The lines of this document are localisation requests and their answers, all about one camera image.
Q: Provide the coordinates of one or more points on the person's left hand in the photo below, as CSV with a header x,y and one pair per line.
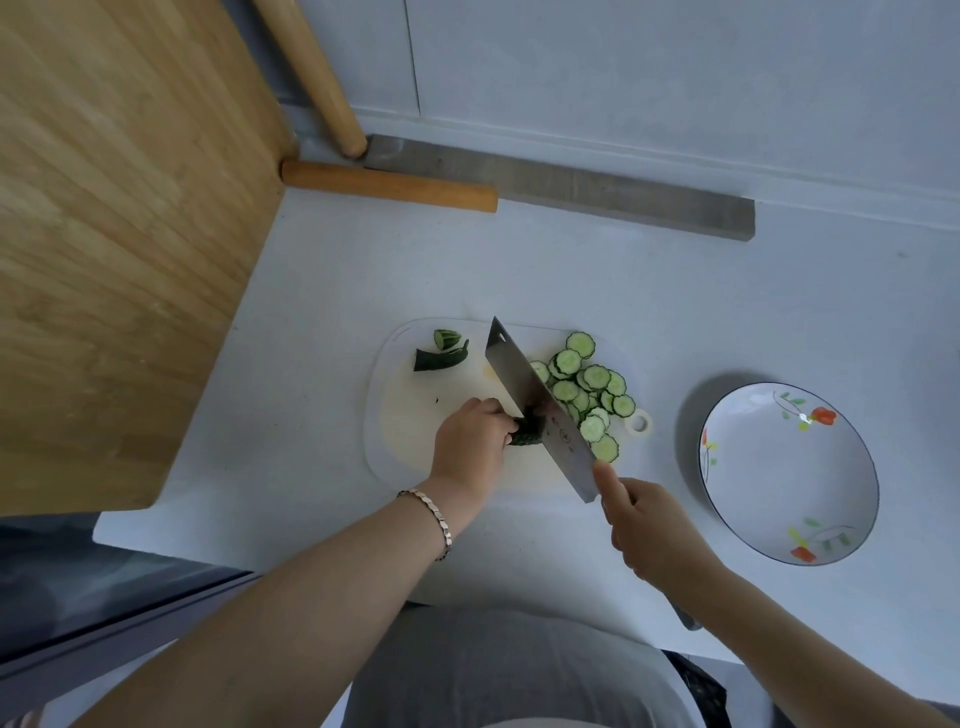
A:
x,y
469,450

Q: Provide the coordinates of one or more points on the person's right hand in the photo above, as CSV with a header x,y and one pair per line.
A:
x,y
656,532

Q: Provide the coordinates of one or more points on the dark green cucumber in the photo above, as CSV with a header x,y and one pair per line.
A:
x,y
527,433

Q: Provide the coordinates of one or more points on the translucent plastic cutting board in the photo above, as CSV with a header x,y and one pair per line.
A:
x,y
405,442

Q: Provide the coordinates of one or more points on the steel cleaver knife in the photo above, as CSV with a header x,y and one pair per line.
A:
x,y
521,375

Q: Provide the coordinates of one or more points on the cucumber stem tip piece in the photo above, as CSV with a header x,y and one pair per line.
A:
x,y
439,358

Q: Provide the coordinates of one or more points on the striped cucumber end piece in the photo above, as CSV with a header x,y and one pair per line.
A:
x,y
447,339

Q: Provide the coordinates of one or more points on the white floral plate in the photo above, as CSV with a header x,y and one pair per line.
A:
x,y
787,476

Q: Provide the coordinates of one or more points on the pile of cucumber slices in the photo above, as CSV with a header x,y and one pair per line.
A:
x,y
592,379

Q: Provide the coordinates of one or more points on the person's left forearm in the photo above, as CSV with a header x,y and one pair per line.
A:
x,y
285,630

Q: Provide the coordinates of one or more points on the person's right forearm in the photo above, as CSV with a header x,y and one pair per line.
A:
x,y
832,667

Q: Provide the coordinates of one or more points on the short wooden rolling pin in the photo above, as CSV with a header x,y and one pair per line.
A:
x,y
390,185

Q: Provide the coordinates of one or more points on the black trash bag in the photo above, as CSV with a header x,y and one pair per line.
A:
x,y
705,690

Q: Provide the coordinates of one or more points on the grey shirt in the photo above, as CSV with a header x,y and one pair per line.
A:
x,y
517,667

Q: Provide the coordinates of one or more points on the long grey sharpening stone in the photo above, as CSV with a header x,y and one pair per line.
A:
x,y
570,187

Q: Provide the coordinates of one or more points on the large wooden cutting board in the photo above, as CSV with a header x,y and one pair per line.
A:
x,y
112,255

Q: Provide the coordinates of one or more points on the thick light wooden rolling pin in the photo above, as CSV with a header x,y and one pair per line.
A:
x,y
315,67

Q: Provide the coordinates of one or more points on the dark glass panel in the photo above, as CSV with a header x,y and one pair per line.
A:
x,y
75,600

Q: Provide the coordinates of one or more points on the grey pipe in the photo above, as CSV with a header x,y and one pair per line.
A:
x,y
266,52

